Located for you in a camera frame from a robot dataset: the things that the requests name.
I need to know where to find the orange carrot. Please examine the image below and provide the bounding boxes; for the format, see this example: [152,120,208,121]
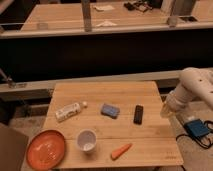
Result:
[111,143,132,160]

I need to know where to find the blue electronics box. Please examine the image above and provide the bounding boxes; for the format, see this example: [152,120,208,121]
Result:
[184,119,210,139]

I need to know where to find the orange plate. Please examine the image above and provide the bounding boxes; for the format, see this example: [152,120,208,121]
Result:
[26,130,66,171]

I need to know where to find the white paper sheet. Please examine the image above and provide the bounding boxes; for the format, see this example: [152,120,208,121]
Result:
[93,5,115,12]

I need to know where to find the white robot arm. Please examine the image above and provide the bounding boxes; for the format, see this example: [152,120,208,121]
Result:
[160,67,213,118]

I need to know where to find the black tools pile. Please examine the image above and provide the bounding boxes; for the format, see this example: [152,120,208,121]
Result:
[123,0,152,13]

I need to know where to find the brown cardboard box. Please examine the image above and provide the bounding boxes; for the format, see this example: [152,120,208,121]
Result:
[0,123,28,171]

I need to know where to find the crumpled white tissue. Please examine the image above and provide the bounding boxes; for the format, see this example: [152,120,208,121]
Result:
[96,20,117,27]

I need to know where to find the black cable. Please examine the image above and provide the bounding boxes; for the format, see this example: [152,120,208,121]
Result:
[175,121,213,150]

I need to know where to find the grey metal post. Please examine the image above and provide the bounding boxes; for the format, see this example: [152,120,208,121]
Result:
[167,0,197,27]
[81,0,92,32]

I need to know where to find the black eraser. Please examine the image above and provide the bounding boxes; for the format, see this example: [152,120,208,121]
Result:
[133,105,143,124]

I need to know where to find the grey right metal post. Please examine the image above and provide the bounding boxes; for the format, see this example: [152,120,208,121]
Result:
[167,0,197,27]

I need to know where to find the blue sponge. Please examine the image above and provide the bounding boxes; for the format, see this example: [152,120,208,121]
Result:
[101,104,120,119]

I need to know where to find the white paper cup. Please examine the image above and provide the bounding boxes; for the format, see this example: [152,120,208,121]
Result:
[76,129,97,154]

